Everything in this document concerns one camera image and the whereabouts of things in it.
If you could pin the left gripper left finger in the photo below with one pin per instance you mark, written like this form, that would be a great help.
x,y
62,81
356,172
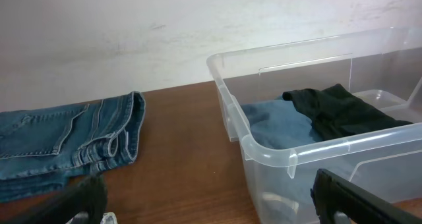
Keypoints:
x,y
83,202

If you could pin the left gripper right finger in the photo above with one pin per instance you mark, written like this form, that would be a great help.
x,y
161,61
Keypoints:
x,y
337,200

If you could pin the black garment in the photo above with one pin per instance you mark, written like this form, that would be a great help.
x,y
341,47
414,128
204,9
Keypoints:
x,y
336,113

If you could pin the teal blue shirt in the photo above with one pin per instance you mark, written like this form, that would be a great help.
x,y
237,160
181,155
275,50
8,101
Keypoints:
x,y
277,125

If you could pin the clear plastic storage container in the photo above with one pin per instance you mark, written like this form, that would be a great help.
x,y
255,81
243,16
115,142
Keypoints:
x,y
382,67

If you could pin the dark blue folded jeans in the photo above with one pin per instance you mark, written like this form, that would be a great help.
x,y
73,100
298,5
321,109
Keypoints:
x,y
42,148

